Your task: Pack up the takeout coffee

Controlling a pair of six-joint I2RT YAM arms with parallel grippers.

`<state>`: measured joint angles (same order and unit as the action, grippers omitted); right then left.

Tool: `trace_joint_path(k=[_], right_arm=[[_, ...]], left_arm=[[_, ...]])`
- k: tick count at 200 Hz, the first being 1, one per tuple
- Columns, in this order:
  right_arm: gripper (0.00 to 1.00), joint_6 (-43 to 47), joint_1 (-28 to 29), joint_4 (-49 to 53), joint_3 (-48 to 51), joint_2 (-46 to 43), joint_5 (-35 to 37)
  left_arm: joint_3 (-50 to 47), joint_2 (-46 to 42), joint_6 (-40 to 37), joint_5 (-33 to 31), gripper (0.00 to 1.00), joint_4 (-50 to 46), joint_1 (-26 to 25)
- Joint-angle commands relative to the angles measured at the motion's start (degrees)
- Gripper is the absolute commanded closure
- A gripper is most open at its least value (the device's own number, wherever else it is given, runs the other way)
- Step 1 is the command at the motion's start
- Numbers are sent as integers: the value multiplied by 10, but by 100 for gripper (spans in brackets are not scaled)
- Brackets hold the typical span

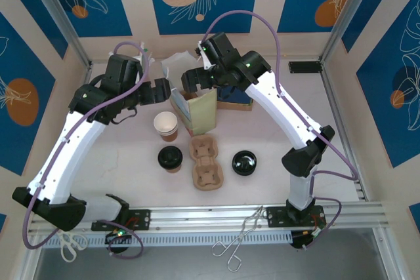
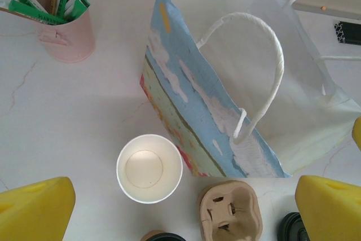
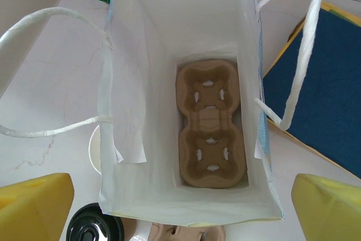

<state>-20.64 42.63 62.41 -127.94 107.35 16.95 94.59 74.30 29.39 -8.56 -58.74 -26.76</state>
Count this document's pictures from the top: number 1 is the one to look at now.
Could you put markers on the lidded brown coffee cup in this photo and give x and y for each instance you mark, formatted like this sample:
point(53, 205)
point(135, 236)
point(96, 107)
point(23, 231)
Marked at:
point(170, 158)

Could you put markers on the left controller board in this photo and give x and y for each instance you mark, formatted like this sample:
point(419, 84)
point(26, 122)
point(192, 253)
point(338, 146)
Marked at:
point(119, 235)

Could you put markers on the black rectangular wall plate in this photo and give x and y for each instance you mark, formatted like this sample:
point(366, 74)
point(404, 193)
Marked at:
point(304, 67)

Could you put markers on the green paper gift bag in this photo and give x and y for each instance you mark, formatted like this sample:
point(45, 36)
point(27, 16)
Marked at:
point(203, 112)

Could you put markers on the dark blue paper napkin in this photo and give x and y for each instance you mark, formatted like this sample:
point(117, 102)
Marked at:
point(236, 96)

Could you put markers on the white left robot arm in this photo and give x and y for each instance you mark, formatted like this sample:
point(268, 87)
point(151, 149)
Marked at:
point(72, 149)

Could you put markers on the black plastic cup lid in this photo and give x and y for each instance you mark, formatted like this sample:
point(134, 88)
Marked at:
point(243, 163)

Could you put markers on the aluminium frame post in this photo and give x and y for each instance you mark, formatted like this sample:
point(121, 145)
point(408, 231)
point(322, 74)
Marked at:
point(348, 8)
point(55, 11)

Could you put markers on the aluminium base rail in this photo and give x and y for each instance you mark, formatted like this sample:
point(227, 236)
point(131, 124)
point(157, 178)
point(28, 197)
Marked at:
point(203, 219)

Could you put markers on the right controller board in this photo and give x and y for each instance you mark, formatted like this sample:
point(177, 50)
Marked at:
point(303, 240)

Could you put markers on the brown paper cup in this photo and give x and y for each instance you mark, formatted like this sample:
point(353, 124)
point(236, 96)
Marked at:
point(165, 122)

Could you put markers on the controller board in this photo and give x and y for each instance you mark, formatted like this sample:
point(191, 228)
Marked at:
point(119, 235)
point(303, 240)

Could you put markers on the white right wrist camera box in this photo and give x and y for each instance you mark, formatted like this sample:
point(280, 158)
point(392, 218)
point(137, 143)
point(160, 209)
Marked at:
point(206, 60)

